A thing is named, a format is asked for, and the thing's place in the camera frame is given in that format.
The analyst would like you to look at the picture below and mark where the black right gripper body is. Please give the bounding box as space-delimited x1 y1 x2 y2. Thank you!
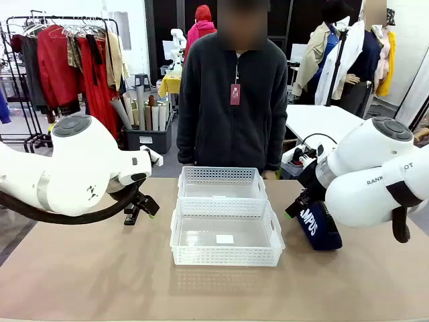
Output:
297 163 328 203

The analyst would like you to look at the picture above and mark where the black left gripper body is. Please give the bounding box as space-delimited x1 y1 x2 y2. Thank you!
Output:
106 180 144 204

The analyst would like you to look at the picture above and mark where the navy CAMPUS pencil case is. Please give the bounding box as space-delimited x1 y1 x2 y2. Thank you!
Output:
296 200 343 252

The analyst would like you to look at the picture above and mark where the person's right forearm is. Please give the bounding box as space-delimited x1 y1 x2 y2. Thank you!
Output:
176 110 199 166

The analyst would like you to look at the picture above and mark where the person's left forearm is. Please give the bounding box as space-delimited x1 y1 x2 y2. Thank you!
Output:
264 110 288 172

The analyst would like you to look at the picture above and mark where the clear box with red contents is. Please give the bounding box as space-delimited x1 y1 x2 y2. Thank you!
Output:
280 146 318 178

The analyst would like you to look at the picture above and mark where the white table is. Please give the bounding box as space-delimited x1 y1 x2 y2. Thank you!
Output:
284 104 367 149

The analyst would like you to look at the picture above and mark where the grey storage bin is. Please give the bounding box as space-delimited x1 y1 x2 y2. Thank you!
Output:
121 123 173 155

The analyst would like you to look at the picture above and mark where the white perforated plastic basket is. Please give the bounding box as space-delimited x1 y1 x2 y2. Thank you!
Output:
177 166 268 201
170 197 286 268

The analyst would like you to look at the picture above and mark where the grey cardboard roll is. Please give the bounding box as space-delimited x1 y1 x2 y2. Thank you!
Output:
110 98 133 130

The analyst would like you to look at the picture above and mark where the person in dark fleece jacket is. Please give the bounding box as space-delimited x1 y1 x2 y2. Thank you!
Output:
176 0 288 175

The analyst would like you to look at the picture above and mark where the long red garment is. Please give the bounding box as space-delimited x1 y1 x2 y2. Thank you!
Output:
78 36 121 140

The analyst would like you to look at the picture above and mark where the black stool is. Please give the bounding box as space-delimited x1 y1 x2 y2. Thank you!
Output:
133 73 150 92

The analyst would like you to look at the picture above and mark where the black stand pole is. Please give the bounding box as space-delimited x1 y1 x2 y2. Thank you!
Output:
326 28 350 108

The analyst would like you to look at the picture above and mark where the mannequin with beige coat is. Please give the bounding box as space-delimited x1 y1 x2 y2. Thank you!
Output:
291 0 350 105

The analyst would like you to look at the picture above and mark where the table with yellow cloth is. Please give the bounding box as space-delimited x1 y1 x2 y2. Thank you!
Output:
158 73 182 99

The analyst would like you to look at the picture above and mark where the mannequin with white shirt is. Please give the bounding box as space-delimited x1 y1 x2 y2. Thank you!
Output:
314 0 382 119

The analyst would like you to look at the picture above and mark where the beige blouse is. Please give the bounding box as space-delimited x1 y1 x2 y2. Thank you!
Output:
105 31 130 92

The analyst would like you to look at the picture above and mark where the yellow garment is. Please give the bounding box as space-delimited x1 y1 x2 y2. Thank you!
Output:
374 31 398 99

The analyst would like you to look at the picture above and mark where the red dress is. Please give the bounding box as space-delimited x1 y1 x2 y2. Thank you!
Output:
36 25 85 109

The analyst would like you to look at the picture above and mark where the blue garment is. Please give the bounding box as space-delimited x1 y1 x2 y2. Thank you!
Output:
0 87 11 125

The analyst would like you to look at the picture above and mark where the dark grey garment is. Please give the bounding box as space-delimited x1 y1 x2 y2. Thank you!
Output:
11 34 48 112

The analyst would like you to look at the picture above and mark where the black clothes rack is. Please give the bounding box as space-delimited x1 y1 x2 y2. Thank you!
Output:
0 9 122 154

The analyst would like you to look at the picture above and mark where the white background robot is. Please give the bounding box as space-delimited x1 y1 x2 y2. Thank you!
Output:
170 28 188 72

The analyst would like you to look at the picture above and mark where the mannequin with red hood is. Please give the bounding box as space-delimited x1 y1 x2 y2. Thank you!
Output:
183 4 218 65

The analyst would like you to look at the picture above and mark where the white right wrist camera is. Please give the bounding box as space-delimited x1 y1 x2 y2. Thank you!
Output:
302 144 326 166

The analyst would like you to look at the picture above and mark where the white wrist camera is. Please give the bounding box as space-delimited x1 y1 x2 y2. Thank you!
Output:
139 144 164 168
302 144 326 166

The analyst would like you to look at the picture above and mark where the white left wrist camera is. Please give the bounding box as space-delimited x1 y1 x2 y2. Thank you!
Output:
139 144 164 168

